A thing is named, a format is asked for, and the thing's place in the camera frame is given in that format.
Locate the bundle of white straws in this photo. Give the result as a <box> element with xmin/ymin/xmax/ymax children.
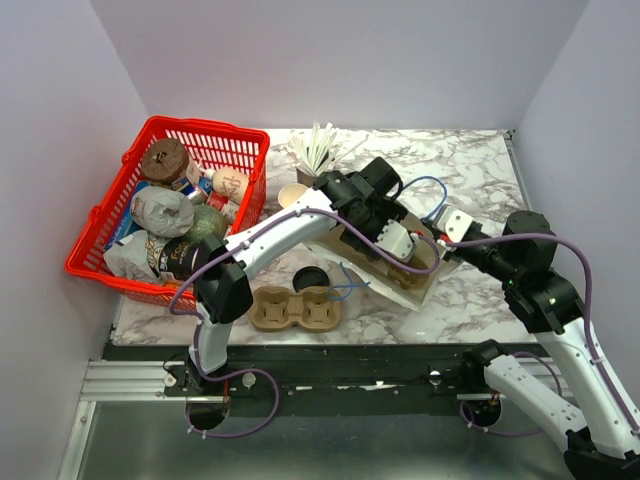
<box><xmin>289</xmin><ymin>122</ymin><xmax>369</xmax><ymax>177</ymax></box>

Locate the black plastic cup lid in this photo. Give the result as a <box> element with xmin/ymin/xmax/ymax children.
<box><xmin>292</xmin><ymin>266</ymin><xmax>330</xmax><ymax>292</ymax></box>

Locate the grey straw holder cup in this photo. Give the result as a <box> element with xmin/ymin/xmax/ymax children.
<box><xmin>296</xmin><ymin>166</ymin><xmax>320</xmax><ymax>188</ymax></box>

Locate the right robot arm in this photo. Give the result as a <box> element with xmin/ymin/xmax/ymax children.
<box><xmin>425</xmin><ymin>205</ymin><xmax>639</xmax><ymax>479</ymax></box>

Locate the red blue drink can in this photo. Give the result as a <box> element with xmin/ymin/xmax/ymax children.
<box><xmin>171</xmin><ymin>168</ymin><xmax>216</xmax><ymax>205</ymax></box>

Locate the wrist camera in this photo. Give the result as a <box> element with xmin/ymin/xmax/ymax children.
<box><xmin>432</xmin><ymin>204</ymin><xmax>474</xmax><ymax>243</ymax></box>
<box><xmin>375</xmin><ymin>220</ymin><xmax>416</xmax><ymax>263</ymax></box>

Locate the white printed food bag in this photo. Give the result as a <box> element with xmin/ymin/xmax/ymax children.
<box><xmin>103</xmin><ymin>230</ymin><xmax>169</xmax><ymax>284</ymax></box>

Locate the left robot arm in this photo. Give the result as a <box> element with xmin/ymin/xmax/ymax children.
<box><xmin>187</xmin><ymin>158</ymin><xmax>415</xmax><ymax>395</ymax></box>

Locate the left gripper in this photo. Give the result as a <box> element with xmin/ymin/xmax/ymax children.
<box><xmin>340</xmin><ymin>199</ymin><xmax>406</xmax><ymax>261</ymax></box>

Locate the green melon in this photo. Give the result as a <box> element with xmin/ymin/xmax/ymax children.
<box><xmin>185</xmin><ymin>204</ymin><xmax>227</xmax><ymax>242</ymax></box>

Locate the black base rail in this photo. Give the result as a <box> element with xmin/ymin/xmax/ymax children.
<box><xmin>102</xmin><ymin>342</ymin><xmax>566</xmax><ymax>419</ymax></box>

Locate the black ice cream tub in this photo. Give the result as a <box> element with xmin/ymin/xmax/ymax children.
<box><xmin>158</xmin><ymin>238</ymin><xmax>199</xmax><ymax>282</ymax></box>

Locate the beige drink bottle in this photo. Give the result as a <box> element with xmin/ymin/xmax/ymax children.
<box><xmin>204</xmin><ymin>167</ymin><xmax>249</xmax><ymax>205</ymax></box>

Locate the blue checkered paper bag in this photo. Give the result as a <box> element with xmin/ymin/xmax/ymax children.
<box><xmin>307</xmin><ymin>175</ymin><xmax>464</xmax><ymax>311</ymax></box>

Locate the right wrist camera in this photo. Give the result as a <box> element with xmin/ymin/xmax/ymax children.
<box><xmin>432</xmin><ymin>204</ymin><xmax>474</xmax><ymax>243</ymax></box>

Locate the grey paper food bag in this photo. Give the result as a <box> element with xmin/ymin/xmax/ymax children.
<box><xmin>129</xmin><ymin>186</ymin><xmax>195</xmax><ymax>238</ymax></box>

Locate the red plastic basket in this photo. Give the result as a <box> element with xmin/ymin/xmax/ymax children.
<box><xmin>65</xmin><ymin>116</ymin><xmax>270</xmax><ymax>307</ymax></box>

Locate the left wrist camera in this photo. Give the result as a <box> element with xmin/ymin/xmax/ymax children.
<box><xmin>375</xmin><ymin>220</ymin><xmax>416</xmax><ymax>263</ymax></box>

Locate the cardboard cup carrier tray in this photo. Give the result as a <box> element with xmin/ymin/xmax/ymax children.
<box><xmin>248</xmin><ymin>286</ymin><xmax>342</xmax><ymax>333</ymax></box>

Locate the brown round bread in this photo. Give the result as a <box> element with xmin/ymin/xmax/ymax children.
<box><xmin>140</xmin><ymin>138</ymin><xmax>189</xmax><ymax>191</ymax></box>

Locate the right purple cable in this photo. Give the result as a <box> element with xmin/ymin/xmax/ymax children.
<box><xmin>439</xmin><ymin>235</ymin><xmax>640</xmax><ymax>437</ymax></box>

